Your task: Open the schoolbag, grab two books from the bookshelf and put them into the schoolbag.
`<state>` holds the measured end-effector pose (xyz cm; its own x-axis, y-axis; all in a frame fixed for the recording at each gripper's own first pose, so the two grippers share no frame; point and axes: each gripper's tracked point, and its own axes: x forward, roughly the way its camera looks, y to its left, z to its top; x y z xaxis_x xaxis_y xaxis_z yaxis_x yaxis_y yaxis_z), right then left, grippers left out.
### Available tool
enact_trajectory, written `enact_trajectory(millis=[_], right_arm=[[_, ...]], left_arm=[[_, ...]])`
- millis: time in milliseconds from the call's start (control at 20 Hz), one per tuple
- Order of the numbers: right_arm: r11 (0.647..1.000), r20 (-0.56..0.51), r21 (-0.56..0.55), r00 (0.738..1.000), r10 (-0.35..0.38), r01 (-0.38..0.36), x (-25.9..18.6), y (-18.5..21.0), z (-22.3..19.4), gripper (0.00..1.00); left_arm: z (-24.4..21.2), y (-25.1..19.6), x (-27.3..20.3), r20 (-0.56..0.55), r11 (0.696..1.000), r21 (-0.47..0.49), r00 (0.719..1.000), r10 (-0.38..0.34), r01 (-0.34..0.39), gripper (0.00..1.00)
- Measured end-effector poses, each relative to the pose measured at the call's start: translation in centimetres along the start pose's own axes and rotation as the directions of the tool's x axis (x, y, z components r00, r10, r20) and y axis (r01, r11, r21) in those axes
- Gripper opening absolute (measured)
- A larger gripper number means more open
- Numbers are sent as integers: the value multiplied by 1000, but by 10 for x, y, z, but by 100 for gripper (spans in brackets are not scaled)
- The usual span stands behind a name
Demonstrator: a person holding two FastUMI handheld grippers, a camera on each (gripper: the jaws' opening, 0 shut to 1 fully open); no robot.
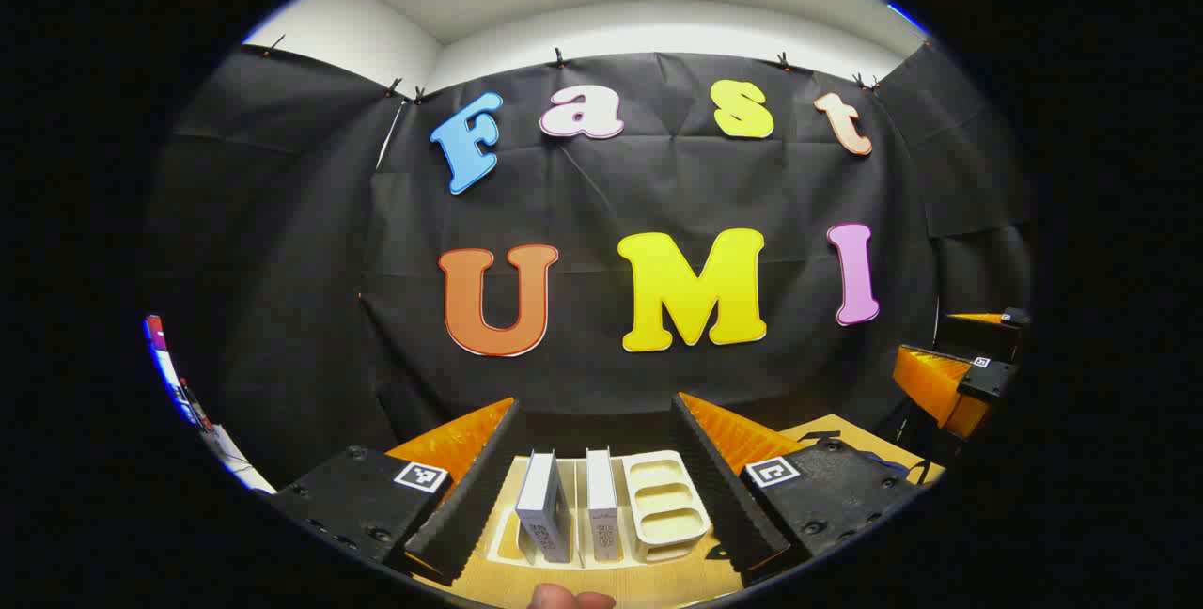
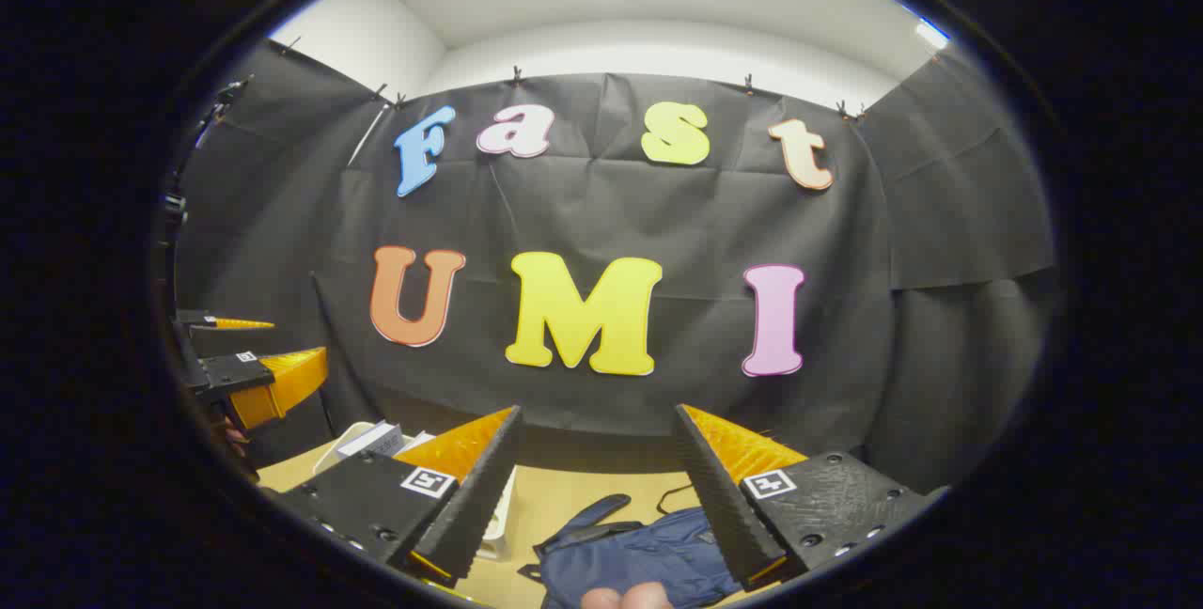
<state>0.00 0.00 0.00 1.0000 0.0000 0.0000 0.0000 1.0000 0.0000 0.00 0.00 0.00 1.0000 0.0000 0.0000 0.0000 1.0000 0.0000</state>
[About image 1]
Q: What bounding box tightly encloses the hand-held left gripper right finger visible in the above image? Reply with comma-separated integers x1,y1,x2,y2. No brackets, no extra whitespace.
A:
668,391,929,589

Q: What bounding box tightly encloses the white book with blue edges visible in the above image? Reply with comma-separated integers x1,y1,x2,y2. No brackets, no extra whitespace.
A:
513,450,573,565

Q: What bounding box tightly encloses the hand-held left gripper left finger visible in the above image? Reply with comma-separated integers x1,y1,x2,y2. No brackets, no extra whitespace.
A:
271,396,523,588

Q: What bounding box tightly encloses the white bookshelf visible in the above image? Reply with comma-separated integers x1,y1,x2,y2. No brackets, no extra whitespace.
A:
487,447,713,572

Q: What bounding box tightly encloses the white book with black print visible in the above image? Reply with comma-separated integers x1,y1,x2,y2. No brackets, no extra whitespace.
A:
585,446,622,563

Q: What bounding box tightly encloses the row of black cloth clips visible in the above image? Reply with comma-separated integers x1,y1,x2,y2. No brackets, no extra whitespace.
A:
263,34,884,104

